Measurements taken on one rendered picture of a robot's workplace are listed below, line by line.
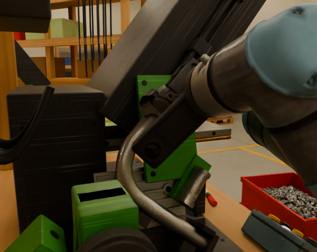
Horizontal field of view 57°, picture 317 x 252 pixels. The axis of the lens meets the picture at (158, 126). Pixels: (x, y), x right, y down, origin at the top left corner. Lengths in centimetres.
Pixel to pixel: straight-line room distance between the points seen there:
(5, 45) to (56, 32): 248
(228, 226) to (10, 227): 56
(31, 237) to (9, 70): 105
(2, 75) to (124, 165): 87
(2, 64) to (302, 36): 116
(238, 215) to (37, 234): 64
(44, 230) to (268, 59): 23
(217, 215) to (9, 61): 95
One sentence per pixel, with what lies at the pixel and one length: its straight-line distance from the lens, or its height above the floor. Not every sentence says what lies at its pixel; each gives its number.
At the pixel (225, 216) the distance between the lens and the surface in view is 83.
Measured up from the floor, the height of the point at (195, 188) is 106.
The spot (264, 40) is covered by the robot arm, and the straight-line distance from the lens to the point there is 25.
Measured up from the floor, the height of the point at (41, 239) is 115.
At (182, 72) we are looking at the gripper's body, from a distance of 43.
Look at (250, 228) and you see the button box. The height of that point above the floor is 92.
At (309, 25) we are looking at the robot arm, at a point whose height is 131.
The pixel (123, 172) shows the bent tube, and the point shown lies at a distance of 52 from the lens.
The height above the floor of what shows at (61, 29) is 175.
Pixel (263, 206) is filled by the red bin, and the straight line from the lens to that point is 98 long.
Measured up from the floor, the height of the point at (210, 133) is 112.
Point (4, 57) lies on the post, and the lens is 129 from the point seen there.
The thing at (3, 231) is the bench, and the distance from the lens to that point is 88.
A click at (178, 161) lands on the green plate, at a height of 110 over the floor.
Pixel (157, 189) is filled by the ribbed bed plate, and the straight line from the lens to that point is 59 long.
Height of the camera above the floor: 128
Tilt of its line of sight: 11 degrees down
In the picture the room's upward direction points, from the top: straight up
